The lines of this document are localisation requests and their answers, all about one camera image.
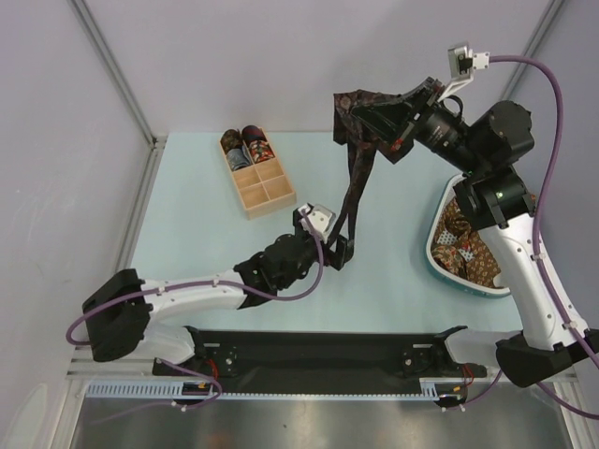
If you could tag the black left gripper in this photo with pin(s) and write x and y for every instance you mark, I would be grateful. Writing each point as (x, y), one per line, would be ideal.
(336, 258)

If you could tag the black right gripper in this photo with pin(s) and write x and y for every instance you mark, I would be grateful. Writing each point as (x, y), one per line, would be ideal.
(418, 114)

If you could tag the dark paisley tie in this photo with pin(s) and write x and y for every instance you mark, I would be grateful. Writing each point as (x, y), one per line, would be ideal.
(362, 146)

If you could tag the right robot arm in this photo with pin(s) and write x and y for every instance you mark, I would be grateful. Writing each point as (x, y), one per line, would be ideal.
(498, 206)

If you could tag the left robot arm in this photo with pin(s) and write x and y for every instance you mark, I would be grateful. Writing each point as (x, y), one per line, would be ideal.
(125, 314)

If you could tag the white teal plastic basket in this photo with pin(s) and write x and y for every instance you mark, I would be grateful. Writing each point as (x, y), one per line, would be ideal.
(468, 287)

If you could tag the wooden compartment box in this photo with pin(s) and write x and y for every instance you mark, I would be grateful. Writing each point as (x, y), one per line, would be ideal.
(262, 188)

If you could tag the brown patterned tie in basket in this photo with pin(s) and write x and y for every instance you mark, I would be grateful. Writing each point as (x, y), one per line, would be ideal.
(457, 249)

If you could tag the red black rolled tie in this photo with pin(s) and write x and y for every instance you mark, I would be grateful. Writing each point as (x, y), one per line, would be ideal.
(260, 151)

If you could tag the grey blue rolled tie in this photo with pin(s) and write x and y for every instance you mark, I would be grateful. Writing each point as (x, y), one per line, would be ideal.
(237, 159)

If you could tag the navy red rolled tie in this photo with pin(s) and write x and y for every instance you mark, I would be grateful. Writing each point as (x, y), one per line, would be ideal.
(251, 133)

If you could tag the brown rolled tie in box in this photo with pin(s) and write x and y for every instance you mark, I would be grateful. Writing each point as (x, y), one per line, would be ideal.
(231, 139)

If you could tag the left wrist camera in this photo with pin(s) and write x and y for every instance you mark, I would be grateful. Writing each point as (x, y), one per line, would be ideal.
(318, 218)

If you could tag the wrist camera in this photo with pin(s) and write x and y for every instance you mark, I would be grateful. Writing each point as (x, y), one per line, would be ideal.
(463, 64)
(318, 218)

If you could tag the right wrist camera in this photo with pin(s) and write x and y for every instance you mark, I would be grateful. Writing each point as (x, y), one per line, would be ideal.
(463, 64)

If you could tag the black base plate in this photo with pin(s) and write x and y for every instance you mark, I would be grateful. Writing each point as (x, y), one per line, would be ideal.
(335, 360)

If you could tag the white cable duct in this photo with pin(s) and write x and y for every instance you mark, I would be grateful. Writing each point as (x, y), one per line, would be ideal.
(186, 391)

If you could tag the aluminium frame rail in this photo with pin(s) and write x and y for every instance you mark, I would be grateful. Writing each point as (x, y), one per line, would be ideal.
(108, 60)

